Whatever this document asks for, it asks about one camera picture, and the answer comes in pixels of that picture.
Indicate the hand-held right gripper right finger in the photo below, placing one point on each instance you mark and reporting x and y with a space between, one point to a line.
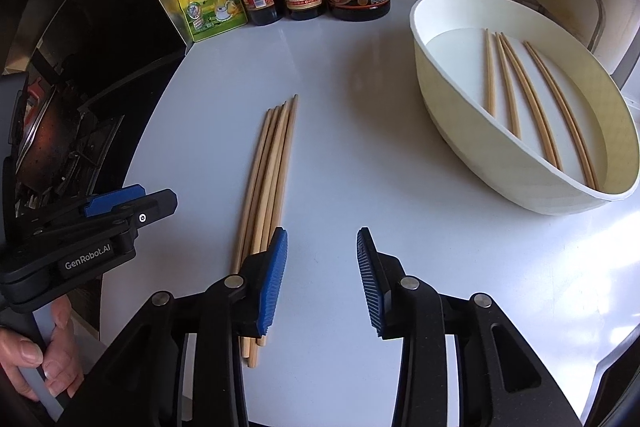
370 287

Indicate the row of wooden chopsticks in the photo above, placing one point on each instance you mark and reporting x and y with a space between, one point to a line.
489 72

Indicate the black gas stove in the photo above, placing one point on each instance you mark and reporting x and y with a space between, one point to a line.
95 152

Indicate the person's left hand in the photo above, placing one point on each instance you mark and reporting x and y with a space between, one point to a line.
62 357

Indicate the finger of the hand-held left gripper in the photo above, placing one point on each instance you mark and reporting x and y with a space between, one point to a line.
107 205
150 209

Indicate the dark cooking pot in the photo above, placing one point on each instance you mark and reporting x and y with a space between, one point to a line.
47 132

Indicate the metal tube rack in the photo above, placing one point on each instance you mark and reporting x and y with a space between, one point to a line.
598 17

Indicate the pile of wooden chopsticks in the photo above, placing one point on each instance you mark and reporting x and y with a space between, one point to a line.
267 187

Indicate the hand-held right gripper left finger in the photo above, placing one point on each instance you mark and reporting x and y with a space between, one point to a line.
272 282

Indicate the cream oval basin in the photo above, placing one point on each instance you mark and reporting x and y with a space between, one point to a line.
475 147

